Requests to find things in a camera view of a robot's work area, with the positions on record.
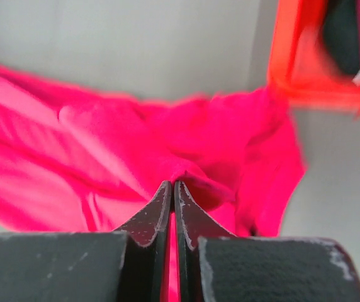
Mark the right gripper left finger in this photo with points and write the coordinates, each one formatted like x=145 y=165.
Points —
x=126 y=264

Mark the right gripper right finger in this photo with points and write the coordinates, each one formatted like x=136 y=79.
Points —
x=216 y=265

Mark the pink t shirt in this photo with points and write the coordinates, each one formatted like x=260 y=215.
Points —
x=72 y=159

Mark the red plastic bin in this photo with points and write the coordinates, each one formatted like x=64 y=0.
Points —
x=300 y=69

